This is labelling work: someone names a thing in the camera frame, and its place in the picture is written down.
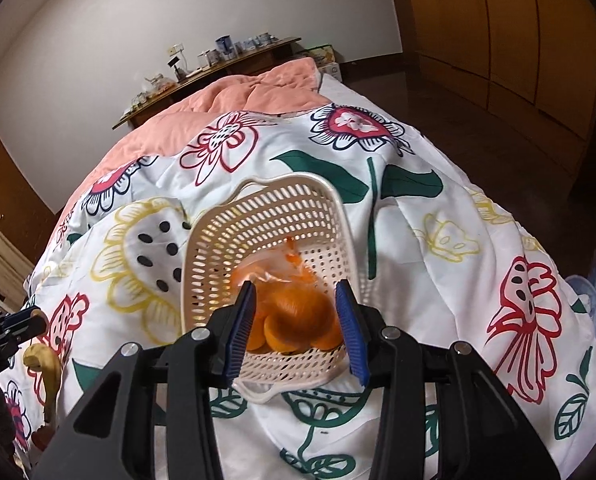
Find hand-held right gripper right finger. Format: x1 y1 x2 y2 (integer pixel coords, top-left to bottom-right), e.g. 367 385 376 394
335 280 561 480

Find wooden wardrobe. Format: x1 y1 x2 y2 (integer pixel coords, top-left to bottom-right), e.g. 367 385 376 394
398 0 596 181

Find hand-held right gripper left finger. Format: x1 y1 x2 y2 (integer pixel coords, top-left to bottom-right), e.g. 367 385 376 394
32 281 257 480

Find floral printed quilt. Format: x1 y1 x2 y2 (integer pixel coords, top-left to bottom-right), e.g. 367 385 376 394
12 102 596 480

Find pink blanket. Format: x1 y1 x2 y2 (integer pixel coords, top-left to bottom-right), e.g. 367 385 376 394
58 57 323 221

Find cardboard boxes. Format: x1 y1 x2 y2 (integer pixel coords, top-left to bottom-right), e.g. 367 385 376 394
298 45 342 82

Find wooden door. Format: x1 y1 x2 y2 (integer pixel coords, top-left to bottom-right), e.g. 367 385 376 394
0 127 61 261

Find white plastic basket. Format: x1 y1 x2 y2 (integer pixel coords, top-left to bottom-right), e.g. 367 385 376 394
180 172 373 405

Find orange printed plastic bag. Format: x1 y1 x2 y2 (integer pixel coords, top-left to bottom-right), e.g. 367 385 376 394
230 235 346 356

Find yellow banana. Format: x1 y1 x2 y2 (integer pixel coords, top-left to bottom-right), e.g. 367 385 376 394
22 310 64 426

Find wooden sideboard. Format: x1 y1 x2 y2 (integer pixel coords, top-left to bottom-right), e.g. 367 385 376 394
112 36 303 131

